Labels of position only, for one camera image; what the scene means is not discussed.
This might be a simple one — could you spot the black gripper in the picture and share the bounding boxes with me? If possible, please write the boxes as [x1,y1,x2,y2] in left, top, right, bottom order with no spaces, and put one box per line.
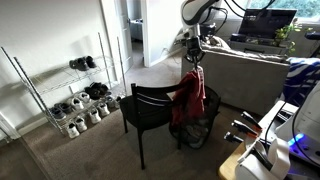
[183,35,206,73]

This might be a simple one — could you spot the red shirt with white print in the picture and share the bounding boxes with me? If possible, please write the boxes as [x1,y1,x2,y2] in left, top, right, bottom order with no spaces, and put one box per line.
[171,67,207,130]

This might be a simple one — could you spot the black mesh laundry basket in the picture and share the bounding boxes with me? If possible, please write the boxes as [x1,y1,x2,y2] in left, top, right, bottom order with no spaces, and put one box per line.
[168,85,222,150]

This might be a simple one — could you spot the beige sofa cushion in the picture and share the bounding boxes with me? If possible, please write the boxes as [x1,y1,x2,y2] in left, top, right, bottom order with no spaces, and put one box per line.
[201,34,232,52]

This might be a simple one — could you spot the grey sofa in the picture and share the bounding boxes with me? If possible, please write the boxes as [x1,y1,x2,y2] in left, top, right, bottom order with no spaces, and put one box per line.
[181,35,291,116]

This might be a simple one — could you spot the grey side desk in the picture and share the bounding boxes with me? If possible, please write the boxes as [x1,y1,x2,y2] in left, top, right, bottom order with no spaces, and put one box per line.
[227,39,290,56]

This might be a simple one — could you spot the black wooden chair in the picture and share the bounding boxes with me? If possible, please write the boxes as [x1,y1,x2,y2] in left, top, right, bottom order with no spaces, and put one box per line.
[119,81,188,170]

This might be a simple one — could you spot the black orange bar clamp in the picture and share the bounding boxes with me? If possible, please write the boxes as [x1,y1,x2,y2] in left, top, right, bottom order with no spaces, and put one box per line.
[223,131,248,145]
[231,119,260,138]
[240,110,263,131]

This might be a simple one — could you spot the black laptop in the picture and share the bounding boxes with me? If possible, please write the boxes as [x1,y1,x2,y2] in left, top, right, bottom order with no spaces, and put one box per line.
[237,8,298,40]

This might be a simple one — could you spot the white door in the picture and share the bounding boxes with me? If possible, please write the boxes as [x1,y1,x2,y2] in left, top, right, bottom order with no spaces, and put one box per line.
[99,0,135,83]

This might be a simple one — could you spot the green potted plant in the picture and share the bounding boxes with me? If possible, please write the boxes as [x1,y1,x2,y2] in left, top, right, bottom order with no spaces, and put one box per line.
[273,19,314,56]

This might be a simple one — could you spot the white sneaker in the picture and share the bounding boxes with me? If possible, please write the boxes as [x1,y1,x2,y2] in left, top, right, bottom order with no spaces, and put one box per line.
[87,107,102,125]
[77,91,92,104]
[70,97,85,112]
[73,116,89,133]
[66,122,81,140]
[96,102,111,118]

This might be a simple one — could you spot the black sandals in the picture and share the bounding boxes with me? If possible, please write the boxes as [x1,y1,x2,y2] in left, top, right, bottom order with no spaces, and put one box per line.
[83,81,113,101]

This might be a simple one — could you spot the blue white patterned blanket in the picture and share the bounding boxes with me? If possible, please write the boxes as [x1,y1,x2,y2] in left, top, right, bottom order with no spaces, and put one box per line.
[282,57,320,108]

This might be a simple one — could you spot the black shoe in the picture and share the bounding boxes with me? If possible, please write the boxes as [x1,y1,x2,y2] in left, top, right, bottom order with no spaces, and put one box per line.
[68,57,90,72]
[85,55,98,69]

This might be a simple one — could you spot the white plastic device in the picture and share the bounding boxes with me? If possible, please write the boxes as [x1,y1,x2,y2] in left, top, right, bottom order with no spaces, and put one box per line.
[234,135,292,180]

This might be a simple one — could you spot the dark grey sneaker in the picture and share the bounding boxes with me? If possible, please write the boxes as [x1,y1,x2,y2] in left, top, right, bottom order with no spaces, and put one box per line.
[49,106,67,121]
[54,101,74,115]

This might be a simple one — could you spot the metal wire shoe rack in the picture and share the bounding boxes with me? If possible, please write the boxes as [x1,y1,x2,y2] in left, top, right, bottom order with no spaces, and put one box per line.
[0,31,128,137]

